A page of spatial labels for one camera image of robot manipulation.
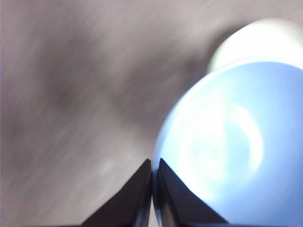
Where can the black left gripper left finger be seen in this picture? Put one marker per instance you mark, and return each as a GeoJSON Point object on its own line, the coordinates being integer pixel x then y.
{"type": "Point", "coordinates": [127, 205]}

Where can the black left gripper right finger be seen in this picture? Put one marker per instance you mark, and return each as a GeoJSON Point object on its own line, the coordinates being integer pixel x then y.
{"type": "Point", "coordinates": [180, 203]}

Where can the green plate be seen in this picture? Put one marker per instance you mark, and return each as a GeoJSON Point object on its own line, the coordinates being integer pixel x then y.
{"type": "Point", "coordinates": [255, 40]}

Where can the blue bowl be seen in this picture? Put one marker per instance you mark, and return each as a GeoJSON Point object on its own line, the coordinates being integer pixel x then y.
{"type": "Point", "coordinates": [225, 142]}

